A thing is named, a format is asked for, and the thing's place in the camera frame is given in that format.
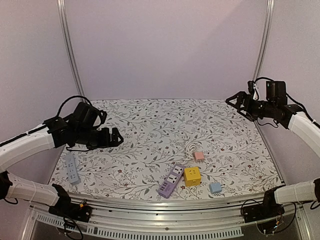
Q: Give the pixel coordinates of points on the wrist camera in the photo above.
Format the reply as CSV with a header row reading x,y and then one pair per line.
x,y
86,116
252,88

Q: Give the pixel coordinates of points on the pink plug adapter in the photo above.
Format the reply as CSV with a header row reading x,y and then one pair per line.
x,y
199,157

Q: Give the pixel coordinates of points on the light blue power strip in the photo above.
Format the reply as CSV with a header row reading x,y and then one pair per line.
x,y
71,167

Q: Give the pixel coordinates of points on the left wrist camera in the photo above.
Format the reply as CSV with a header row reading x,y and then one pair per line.
x,y
86,116

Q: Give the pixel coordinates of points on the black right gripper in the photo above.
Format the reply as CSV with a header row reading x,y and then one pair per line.
x,y
246,104

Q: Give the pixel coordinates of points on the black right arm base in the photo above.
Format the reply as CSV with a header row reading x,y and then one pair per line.
x,y
253,211

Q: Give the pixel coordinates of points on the right aluminium frame post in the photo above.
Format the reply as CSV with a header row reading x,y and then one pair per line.
x,y
270,6

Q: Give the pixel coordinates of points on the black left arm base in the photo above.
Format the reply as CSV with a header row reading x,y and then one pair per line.
x,y
65,208

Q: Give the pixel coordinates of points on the floral patterned table mat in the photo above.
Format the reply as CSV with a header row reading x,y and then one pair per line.
x,y
161,133

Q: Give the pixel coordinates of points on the aluminium frame post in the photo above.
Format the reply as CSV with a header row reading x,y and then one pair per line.
x,y
61,7
270,6

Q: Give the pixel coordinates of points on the purple power strip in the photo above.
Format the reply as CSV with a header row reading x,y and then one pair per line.
x,y
171,181

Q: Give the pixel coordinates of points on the yellow cube socket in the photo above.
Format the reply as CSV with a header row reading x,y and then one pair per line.
x,y
192,176

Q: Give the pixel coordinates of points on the blue plug adapter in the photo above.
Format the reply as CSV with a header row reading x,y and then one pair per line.
x,y
215,188

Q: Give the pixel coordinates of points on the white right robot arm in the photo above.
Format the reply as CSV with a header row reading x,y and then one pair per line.
x,y
293,117

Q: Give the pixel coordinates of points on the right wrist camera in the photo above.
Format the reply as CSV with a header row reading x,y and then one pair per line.
x,y
252,88

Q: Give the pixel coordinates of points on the left aluminium frame post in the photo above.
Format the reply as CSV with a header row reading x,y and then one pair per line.
x,y
61,7

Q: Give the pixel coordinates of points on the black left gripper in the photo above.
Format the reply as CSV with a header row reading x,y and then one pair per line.
x,y
106,142

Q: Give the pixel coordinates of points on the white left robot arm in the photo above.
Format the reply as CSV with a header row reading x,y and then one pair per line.
x,y
53,133

